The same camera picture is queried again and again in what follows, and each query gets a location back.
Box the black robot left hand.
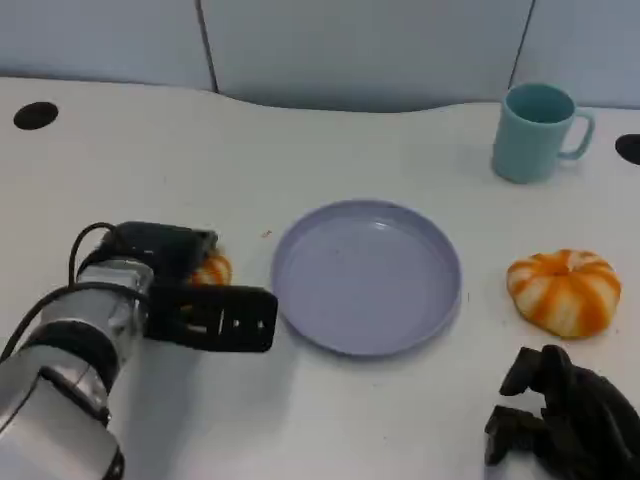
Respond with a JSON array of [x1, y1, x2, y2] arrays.
[[102, 222, 221, 287]]

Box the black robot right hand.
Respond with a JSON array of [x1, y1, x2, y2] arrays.
[[483, 344, 640, 480]]

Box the orange white toy bread roll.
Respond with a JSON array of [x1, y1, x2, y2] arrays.
[[506, 248, 623, 341], [191, 254, 234, 287]]

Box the lilac plate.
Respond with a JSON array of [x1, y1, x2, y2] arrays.
[[271, 198, 462, 357]]

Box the pale green mug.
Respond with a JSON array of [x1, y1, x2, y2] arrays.
[[491, 83, 596, 185]]

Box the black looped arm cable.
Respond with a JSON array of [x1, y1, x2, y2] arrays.
[[68, 221, 121, 289]]

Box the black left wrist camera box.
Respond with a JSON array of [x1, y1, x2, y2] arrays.
[[144, 284, 279, 354]]

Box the black forearm cable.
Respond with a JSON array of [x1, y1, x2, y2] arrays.
[[0, 282, 151, 364]]

